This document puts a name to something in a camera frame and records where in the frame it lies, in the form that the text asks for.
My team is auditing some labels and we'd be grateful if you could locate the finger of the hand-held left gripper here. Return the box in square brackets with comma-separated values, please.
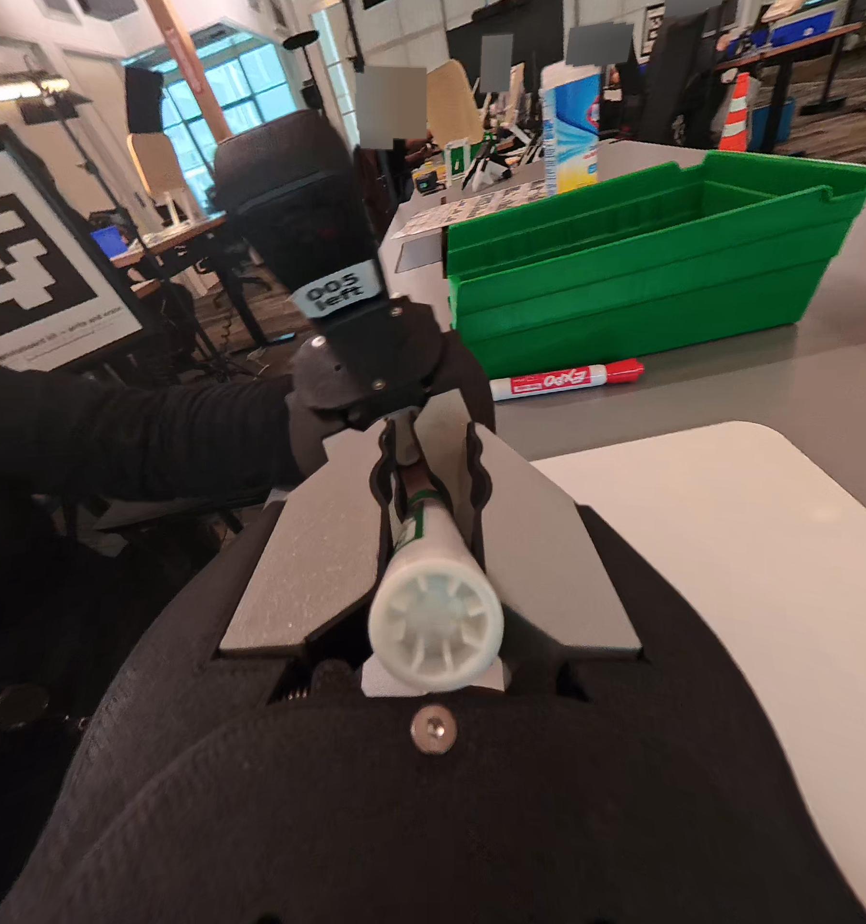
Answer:
[323, 423, 385, 469]
[407, 390, 478, 502]

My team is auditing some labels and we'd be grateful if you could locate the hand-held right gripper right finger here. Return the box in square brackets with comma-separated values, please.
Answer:
[465, 421, 645, 661]

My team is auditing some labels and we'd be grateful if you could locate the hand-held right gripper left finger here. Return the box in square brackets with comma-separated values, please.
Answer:
[220, 420, 398, 658]

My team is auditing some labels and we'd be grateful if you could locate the red whiteboard marker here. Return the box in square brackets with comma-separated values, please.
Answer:
[489, 359, 646, 403]

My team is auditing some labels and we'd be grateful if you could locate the green whiteboard marker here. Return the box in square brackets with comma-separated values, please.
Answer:
[366, 487, 507, 693]

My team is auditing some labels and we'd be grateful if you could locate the white whiteboard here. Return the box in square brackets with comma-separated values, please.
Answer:
[530, 421, 866, 924]

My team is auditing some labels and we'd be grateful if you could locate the green plastic bin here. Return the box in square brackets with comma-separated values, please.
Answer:
[446, 150, 866, 381]

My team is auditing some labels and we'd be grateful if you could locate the person's left forearm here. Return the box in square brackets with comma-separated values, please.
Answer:
[0, 354, 304, 506]

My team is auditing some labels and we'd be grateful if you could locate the printed paper sheet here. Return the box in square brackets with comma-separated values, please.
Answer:
[391, 180, 549, 239]

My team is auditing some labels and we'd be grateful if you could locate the tan wooden board stand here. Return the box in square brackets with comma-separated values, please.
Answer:
[424, 60, 486, 149]
[128, 133, 190, 221]

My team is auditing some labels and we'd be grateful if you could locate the wipes canister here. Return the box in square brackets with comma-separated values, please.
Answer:
[540, 64, 604, 197]

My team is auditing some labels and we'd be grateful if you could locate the wooden pillar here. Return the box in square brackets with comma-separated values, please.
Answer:
[147, 0, 233, 141]

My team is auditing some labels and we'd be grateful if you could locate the black and white tag poster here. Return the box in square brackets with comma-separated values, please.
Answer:
[0, 123, 146, 372]

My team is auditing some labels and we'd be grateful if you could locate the orange traffic cone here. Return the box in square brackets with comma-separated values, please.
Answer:
[718, 72, 753, 151]

